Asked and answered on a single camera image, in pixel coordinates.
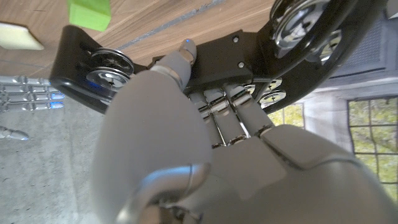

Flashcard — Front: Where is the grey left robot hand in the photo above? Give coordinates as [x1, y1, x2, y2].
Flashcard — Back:
[90, 39, 398, 224]

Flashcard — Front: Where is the black half-moon tambourine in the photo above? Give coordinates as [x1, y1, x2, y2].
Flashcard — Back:
[49, 0, 386, 114]

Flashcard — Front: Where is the printed window backdrop cloth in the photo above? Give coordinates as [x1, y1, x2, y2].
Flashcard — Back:
[267, 0, 398, 203]

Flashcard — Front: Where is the green block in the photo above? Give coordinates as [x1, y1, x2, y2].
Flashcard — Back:
[67, 0, 112, 32]

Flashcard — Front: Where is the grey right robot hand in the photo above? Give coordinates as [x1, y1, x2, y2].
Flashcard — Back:
[0, 75, 65, 141]

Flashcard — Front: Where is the pale yellow sponge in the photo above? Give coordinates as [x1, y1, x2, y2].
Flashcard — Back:
[0, 21, 45, 51]

